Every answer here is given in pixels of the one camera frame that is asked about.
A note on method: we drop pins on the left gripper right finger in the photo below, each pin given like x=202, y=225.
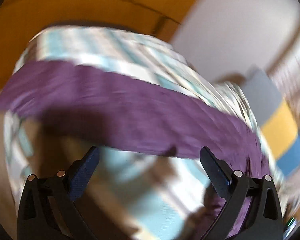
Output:
x=264, y=217

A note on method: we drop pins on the purple quilted down jacket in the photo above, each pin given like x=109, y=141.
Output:
x=119, y=112

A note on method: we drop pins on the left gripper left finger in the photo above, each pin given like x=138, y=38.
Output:
x=35, y=216

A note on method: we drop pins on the striped bed duvet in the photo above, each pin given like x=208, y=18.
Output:
x=156, y=194

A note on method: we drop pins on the grey yellow blue headboard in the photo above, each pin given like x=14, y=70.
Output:
x=274, y=118

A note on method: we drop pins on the wooden wardrobe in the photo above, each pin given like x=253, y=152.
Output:
x=20, y=20

